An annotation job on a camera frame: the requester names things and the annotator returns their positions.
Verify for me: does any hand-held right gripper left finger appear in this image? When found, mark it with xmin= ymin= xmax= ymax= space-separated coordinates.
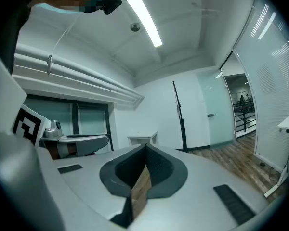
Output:
xmin=53 ymin=142 xmax=147 ymax=229

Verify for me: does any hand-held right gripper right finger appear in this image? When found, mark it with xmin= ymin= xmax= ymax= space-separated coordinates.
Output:
xmin=134 ymin=144 xmax=272 ymax=231

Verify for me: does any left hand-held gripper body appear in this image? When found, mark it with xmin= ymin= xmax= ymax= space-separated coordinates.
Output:
xmin=12 ymin=104 xmax=64 ymax=149

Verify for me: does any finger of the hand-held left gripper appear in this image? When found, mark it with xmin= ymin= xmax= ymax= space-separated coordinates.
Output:
xmin=75 ymin=138 xmax=110 ymax=157
xmin=59 ymin=134 xmax=109 ymax=144

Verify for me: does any black framed whiteboard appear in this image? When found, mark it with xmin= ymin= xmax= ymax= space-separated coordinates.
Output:
xmin=172 ymin=80 xmax=190 ymax=153

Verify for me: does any person's left hand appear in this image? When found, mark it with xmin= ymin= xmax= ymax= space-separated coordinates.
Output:
xmin=49 ymin=144 xmax=78 ymax=160

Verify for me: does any black framed window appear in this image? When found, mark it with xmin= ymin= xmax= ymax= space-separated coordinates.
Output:
xmin=23 ymin=94 xmax=114 ymax=154

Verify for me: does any small white table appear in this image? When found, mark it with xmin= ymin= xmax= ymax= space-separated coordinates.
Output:
xmin=127 ymin=131 xmax=158 ymax=146

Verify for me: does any frosted glass door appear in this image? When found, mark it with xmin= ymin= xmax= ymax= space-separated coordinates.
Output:
xmin=197 ymin=71 xmax=237 ymax=151

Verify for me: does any black metal railing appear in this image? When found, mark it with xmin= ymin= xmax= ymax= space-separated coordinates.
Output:
xmin=233 ymin=102 xmax=257 ymax=133

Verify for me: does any person's black clothing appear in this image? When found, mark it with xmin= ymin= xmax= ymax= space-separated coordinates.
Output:
xmin=0 ymin=0 xmax=56 ymax=75

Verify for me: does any long ceiling light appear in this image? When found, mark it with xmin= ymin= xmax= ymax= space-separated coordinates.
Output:
xmin=125 ymin=0 xmax=163 ymax=49

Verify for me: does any black floor cable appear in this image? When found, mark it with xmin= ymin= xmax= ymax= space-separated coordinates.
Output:
xmin=267 ymin=162 xmax=289 ymax=183

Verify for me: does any thin white cable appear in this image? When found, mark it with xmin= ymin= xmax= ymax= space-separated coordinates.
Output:
xmin=46 ymin=12 xmax=84 ymax=76

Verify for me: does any black head camera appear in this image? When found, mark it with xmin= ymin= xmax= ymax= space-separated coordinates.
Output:
xmin=102 ymin=0 xmax=123 ymax=16

